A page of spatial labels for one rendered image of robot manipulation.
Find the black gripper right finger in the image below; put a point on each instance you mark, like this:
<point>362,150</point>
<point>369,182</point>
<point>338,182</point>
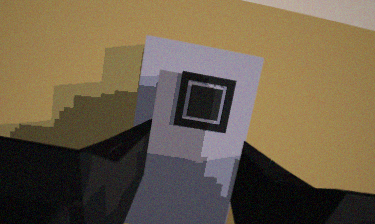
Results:
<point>266,193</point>

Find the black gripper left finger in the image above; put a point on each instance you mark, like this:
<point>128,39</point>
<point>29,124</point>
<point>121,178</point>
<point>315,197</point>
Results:
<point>97,183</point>

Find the tan panel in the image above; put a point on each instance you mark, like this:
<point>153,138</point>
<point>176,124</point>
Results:
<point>70,72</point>

